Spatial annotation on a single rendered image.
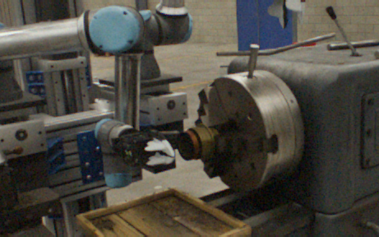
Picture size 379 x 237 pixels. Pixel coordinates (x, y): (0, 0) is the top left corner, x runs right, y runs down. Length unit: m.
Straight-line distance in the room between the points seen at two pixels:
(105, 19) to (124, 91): 0.27
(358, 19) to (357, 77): 11.17
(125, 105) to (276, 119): 0.50
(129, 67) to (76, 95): 0.38
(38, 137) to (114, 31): 0.40
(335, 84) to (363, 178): 0.32
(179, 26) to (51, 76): 0.47
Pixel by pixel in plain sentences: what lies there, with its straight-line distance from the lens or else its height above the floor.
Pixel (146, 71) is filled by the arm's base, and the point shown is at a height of 1.19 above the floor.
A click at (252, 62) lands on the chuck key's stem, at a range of 1.30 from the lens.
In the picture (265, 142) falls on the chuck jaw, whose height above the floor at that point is 1.09.
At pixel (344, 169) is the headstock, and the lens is 1.37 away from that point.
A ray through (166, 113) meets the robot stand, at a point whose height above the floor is 1.06.
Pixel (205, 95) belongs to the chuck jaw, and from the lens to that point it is 1.35.
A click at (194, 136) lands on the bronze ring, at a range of 1.26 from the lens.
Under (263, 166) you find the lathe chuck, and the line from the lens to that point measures 1.27.
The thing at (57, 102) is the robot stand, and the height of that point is 1.11.
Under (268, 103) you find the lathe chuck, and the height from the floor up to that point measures 1.18.
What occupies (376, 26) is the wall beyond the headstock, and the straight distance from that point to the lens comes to 12.28.
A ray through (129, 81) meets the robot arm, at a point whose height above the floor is 1.21.
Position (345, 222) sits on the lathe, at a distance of 1.45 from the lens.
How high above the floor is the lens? 1.45
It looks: 16 degrees down
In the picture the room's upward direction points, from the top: 2 degrees counter-clockwise
